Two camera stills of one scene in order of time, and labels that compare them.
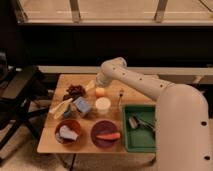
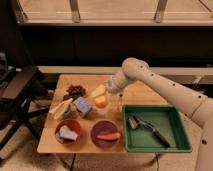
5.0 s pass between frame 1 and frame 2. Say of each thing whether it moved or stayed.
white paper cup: stayed
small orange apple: moved
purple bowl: stayed
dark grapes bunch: stayed
